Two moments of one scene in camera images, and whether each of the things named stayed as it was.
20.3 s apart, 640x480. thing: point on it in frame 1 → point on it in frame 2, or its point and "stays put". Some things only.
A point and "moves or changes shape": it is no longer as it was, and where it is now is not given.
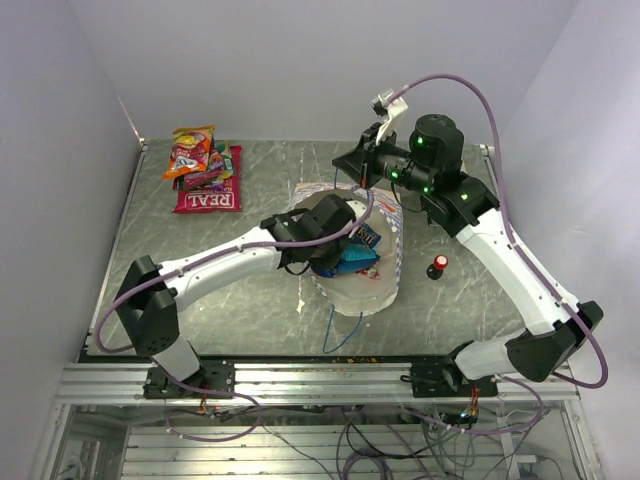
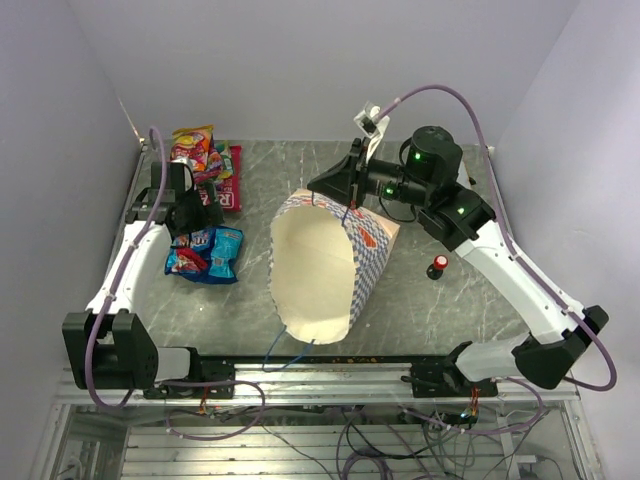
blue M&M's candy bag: (365, 236) → (200, 239)
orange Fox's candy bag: (190, 150) stays put
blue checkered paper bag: (353, 294) moves or changes shape
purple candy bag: (202, 180) stays put
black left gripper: (332, 258) → (208, 216)
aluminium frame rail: (294, 384) stays put
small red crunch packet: (370, 272) moves or changes shape
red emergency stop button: (435, 270) stays put
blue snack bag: (353, 257) → (207, 256)
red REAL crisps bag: (227, 198) stays put
